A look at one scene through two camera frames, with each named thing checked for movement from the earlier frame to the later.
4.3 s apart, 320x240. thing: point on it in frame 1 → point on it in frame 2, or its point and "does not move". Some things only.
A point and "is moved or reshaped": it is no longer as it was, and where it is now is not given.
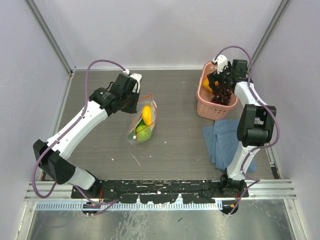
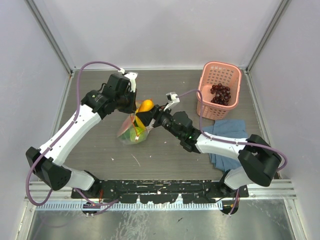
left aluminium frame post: (51, 35) does not move
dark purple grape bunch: (223, 97) does not move
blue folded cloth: (220, 139) does not move
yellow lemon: (147, 114) is moved or reshaped
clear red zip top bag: (143, 122) is moved or reshaped
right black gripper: (214, 76) → (158, 112)
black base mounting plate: (158, 191) does not move
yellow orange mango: (206, 83) → (146, 105)
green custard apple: (143, 133) is moved or reshaped
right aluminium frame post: (282, 7) does not move
